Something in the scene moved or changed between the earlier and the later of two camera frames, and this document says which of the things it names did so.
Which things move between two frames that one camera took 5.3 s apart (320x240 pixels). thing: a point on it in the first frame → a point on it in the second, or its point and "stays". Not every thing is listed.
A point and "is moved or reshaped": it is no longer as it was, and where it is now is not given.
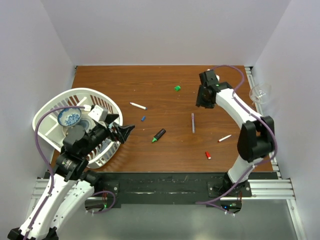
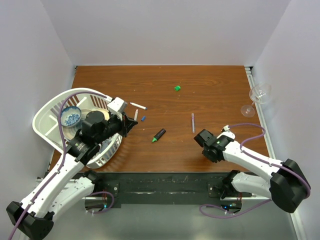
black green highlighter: x=160 y=133 stays
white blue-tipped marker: x=139 y=106 stays
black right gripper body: x=202 y=100 → x=207 y=155
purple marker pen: x=193 y=123 stays
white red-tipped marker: x=224 y=138 is moved or reshaped
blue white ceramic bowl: x=68 y=117 stays
